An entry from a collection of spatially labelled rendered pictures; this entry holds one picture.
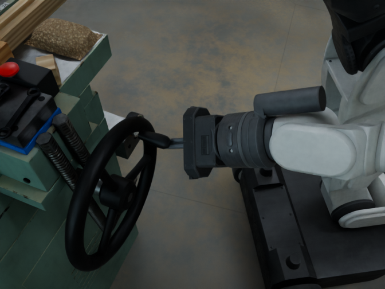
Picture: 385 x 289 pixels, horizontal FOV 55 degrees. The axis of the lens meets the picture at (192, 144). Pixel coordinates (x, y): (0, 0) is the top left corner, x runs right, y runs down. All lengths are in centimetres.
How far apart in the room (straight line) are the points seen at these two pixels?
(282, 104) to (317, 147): 8
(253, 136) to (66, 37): 46
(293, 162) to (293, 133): 4
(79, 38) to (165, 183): 95
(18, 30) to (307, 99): 61
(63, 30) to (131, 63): 135
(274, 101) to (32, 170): 37
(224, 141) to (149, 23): 194
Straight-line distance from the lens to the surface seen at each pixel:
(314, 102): 51
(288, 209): 140
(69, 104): 64
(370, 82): 77
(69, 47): 82
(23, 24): 89
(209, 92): 198
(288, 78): 211
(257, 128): 53
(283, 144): 50
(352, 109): 82
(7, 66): 64
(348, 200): 129
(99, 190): 68
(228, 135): 55
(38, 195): 66
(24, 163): 60
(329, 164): 49
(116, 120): 105
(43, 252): 93
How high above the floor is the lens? 140
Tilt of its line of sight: 53 degrees down
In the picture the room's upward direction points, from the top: straight up
